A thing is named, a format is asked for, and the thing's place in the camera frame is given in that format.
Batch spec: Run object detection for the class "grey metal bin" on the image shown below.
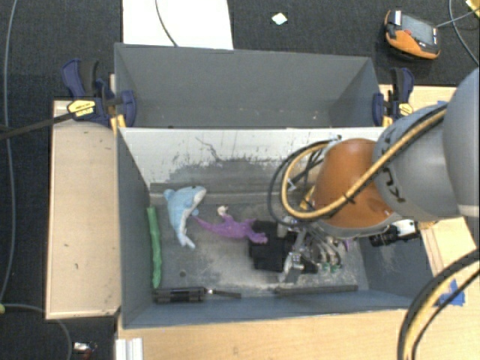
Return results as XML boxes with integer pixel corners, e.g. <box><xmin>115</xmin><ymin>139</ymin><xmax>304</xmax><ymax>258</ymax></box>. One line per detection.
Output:
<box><xmin>112</xmin><ymin>42</ymin><xmax>437</xmax><ymax>330</ymax></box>

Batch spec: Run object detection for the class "black folding tool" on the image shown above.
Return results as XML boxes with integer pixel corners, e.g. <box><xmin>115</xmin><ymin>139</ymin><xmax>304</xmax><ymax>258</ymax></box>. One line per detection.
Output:
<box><xmin>151</xmin><ymin>286</ymin><xmax>243</xmax><ymax>305</ymax></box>

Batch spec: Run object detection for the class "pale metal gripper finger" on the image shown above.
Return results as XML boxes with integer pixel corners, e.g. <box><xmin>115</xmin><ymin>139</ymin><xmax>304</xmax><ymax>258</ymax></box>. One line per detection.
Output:
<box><xmin>277</xmin><ymin>266</ymin><xmax>303</xmax><ymax>284</ymax></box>
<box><xmin>283</xmin><ymin>252</ymin><xmax>302</xmax><ymax>272</ymax></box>

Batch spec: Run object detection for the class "blue toy whale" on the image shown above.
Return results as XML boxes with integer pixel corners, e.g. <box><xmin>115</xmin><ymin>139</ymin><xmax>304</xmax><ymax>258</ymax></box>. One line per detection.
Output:
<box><xmin>163</xmin><ymin>185</ymin><xmax>208</xmax><ymax>249</ymax></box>

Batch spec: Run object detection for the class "purple toy lizard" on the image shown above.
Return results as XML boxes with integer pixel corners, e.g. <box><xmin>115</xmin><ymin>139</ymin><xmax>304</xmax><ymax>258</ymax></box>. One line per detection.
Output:
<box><xmin>192</xmin><ymin>205</ymin><xmax>269</xmax><ymax>245</ymax></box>

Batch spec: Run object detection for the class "black cylinder on white bracket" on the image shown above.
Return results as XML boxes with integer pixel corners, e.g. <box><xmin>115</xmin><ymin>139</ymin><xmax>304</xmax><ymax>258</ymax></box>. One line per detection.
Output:
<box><xmin>368</xmin><ymin>219</ymin><xmax>422</xmax><ymax>248</ymax></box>

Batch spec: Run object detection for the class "green long strip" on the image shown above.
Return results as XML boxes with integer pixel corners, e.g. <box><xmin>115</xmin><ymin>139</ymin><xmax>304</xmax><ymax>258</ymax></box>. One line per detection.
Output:
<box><xmin>145</xmin><ymin>205</ymin><xmax>164</xmax><ymax>290</ymax></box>

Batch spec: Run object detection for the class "pale wood board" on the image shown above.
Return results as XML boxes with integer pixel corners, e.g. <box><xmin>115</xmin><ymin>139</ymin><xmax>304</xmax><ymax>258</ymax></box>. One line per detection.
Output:
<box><xmin>44</xmin><ymin>99</ymin><xmax>123</xmax><ymax>320</ymax></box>

